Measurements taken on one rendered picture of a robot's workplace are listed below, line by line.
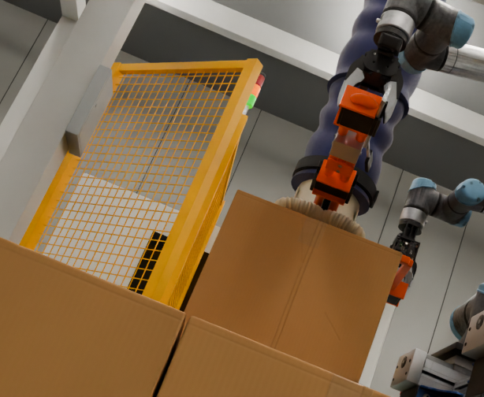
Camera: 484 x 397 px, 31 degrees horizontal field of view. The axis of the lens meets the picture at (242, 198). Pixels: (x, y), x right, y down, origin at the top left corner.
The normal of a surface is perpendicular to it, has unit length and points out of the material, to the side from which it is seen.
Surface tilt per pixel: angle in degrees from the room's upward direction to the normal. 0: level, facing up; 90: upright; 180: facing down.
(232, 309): 90
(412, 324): 90
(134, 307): 90
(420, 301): 90
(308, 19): 180
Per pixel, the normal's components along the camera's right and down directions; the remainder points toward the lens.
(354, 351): 0.06, -0.39
